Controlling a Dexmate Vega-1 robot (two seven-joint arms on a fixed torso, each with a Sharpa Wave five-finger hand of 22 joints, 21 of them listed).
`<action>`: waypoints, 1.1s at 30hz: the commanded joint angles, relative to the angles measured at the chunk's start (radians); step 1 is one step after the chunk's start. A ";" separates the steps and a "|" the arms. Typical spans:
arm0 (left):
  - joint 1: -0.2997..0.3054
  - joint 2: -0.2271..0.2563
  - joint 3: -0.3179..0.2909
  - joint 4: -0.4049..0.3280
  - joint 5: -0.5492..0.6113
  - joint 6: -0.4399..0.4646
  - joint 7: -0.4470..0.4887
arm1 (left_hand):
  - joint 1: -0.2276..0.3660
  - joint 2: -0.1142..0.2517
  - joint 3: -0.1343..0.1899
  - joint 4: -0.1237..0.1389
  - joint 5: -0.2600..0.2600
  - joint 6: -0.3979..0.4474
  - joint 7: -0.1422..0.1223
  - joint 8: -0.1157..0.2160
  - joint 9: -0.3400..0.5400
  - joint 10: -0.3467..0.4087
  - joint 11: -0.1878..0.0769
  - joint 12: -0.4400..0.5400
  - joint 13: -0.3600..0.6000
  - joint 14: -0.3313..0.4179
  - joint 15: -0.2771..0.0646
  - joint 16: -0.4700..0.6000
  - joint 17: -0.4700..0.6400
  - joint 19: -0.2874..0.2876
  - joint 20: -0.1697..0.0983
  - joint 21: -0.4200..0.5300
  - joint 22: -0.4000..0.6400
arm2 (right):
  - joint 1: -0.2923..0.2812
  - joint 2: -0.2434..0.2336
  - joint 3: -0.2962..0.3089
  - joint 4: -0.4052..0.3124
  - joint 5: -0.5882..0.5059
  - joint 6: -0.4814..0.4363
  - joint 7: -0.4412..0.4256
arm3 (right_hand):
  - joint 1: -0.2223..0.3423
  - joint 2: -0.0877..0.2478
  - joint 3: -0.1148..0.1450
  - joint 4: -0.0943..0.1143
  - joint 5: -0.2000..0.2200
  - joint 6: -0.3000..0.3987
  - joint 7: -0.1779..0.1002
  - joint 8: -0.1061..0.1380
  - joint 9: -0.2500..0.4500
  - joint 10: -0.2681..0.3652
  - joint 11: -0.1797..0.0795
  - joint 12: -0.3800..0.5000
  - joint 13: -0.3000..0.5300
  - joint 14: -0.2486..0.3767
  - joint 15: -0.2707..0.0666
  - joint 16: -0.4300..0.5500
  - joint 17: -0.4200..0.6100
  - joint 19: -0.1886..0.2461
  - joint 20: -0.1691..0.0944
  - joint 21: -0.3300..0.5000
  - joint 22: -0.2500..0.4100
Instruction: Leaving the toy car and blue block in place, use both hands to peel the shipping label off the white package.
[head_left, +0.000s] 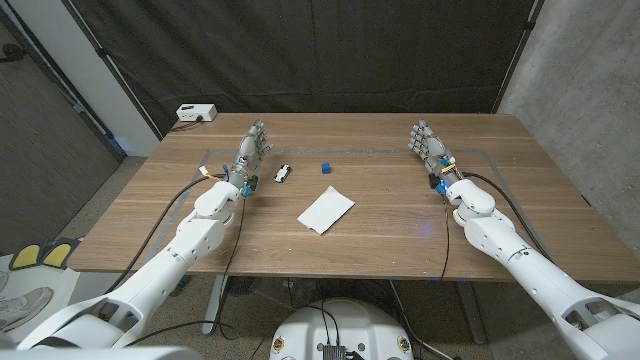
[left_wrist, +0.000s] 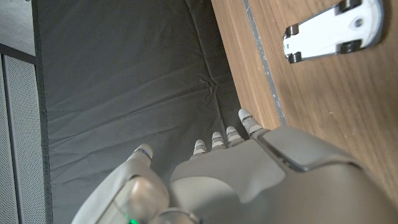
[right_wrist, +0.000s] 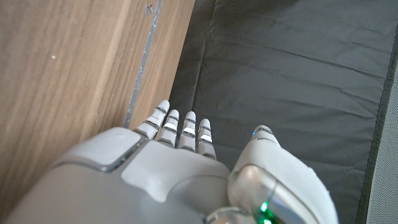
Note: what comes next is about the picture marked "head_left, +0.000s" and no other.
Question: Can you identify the black door handle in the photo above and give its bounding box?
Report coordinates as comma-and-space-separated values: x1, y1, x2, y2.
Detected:
0, 43, 27, 64

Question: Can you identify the grey tape outline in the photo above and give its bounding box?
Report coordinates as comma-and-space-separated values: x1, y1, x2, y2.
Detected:
142, 148, 566, 281

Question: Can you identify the black round fan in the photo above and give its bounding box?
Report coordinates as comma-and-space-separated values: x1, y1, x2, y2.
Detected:
227, 276, 261, 296

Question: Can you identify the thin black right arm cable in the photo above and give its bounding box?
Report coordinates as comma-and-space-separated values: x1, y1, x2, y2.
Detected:
442, 197, 451, 281

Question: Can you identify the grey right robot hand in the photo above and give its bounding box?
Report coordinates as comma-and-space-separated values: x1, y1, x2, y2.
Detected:
408, 118, 464, 194

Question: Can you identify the grey sneaker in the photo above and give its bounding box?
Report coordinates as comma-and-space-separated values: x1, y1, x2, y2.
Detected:
0, 286, 54, 332

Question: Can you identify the yellow foot pedal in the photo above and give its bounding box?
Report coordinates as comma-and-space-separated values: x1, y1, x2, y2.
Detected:
40, 238, 81, 270
9, 243, 42, 271

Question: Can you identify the white robot torso edge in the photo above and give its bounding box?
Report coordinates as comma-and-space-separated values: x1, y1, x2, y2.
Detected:
0, 346, 204, 360

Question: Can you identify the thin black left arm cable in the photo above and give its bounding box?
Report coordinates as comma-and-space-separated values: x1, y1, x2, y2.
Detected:
124, 195, 247, 346

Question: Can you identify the white paper sheet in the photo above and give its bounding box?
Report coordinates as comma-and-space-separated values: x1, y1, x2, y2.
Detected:
297, 185, 356, 235

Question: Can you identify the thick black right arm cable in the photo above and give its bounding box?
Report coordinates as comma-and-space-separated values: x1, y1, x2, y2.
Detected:
462, 172, 554, 264

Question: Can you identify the black backdrop curtain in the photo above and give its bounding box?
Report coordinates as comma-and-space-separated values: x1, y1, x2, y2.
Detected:
62, 0, 544, 137

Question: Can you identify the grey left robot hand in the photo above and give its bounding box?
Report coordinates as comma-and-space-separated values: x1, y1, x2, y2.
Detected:
227, 119, 274, 196

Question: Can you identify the white power strip box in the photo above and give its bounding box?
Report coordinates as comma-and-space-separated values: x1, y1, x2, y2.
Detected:
175, 103, 218, 123

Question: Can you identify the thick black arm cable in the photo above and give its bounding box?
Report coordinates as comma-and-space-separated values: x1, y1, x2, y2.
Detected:
104, 172, 226, 295
462, 172, 554, 264

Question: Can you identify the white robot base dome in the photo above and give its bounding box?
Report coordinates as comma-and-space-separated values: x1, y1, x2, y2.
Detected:
269, 298, 415, 360

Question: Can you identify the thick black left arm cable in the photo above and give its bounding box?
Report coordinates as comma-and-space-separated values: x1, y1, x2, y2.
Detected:
104, 172, 226, 295

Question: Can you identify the black backdrop stand pole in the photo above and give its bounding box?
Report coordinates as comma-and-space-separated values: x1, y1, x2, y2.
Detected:
492, 0, 544, 114
62, 0, 164, 141

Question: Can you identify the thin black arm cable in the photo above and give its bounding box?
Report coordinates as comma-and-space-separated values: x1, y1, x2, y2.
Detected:
124, 195, 247, 346
442, 197, 451, 281

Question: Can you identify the white floor mat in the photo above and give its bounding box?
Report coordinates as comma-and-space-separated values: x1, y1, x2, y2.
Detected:
0, 254, 81, 344

